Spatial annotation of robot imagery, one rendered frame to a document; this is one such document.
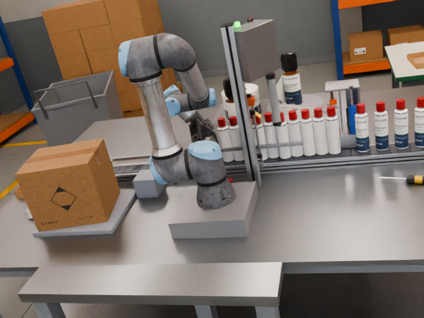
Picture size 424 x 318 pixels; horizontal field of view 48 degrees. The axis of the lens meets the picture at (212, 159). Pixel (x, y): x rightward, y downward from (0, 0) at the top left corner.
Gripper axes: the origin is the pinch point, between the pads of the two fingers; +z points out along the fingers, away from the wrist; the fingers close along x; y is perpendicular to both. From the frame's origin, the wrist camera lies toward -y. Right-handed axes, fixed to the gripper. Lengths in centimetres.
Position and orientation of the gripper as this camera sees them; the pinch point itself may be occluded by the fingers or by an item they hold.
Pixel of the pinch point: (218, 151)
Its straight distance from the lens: 211.0
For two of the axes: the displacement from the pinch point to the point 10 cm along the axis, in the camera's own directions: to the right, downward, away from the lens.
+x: -7.4, 5.1, 4.4
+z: 6.4, 7.3, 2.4
